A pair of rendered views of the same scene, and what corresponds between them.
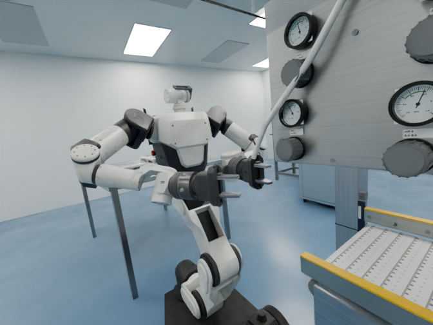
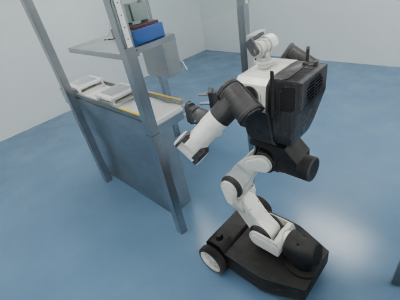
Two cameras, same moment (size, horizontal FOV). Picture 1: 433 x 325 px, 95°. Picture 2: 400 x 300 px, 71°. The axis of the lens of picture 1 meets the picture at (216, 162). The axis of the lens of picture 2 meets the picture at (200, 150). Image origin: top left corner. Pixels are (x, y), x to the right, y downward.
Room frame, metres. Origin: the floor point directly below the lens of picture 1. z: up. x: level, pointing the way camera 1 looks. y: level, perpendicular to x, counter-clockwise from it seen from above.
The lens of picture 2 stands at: (2.02, -0.30, 1.66)
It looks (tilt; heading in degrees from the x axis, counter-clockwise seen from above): 34 degrees down; 173
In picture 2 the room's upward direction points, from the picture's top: 11 degrees counter-clockwise
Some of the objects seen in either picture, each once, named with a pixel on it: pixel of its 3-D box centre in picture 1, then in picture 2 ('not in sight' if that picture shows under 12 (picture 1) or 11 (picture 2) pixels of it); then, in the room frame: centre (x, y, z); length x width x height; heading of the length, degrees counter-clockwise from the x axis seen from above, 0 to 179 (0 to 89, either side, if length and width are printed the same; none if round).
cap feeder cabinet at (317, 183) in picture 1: (330, 175); not in sight; (2.70, -1.56, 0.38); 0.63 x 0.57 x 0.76; 32
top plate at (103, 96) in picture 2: not in sight; (116, 91); (-0.07, -0.56, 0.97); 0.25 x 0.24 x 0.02; 124
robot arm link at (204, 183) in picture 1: (201, 186); (219, 97); (0.59, 0.05, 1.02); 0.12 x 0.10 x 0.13; 66
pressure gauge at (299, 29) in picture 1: (299, 31); not in sight; (0.27, -0.12, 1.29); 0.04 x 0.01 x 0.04; 33
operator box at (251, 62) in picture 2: not in sight; (256, 50); (0.02, 0.52, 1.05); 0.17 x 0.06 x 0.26; 123
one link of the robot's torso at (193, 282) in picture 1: (203, 293); (272, 233); (1.01, 0.15, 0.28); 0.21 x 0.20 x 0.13; 34
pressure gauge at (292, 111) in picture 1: (292, 113); not in sight; (0.28, -0.11, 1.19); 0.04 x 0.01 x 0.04; 33
